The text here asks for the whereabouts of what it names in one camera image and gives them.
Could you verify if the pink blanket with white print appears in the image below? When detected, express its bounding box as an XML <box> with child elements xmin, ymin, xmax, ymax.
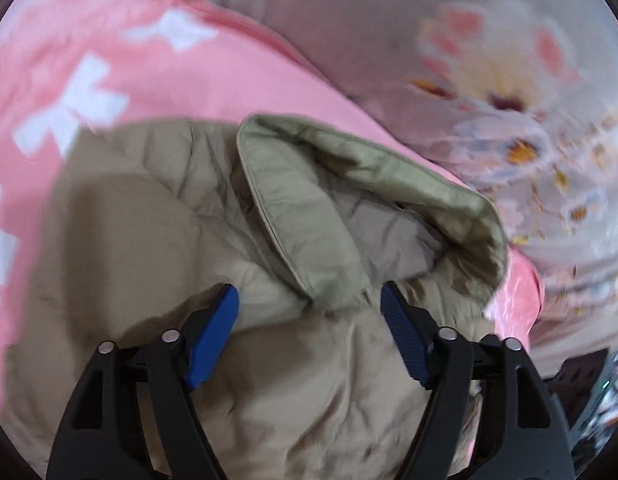
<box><xmin>0</xmin><ymin>0</ymin><xmax>546</xmax><ymax>441</ymax></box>

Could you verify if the beige puffer jacket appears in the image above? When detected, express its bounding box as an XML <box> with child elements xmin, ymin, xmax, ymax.
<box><xmin>4</xmin><ymin>114</ymin><xmax>510</xmax><ymax>480</ymax></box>

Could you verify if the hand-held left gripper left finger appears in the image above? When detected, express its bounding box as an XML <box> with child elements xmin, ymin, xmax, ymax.
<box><xmin>46</xmin><ymin>283</ymin><xmax>240</xmax><ymax>480</ymax></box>

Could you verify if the grey floral blanket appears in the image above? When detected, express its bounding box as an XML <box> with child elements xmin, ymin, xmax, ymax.
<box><xmin>134</xmin><ymin>0</ymin><xmax>618</xmax><ymax>376</ymax></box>

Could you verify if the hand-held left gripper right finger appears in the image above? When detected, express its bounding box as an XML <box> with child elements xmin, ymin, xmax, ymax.
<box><xmin>380</xmin><ymin>281</ymin><xmax>576</xmax><ymax>480</ymax></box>

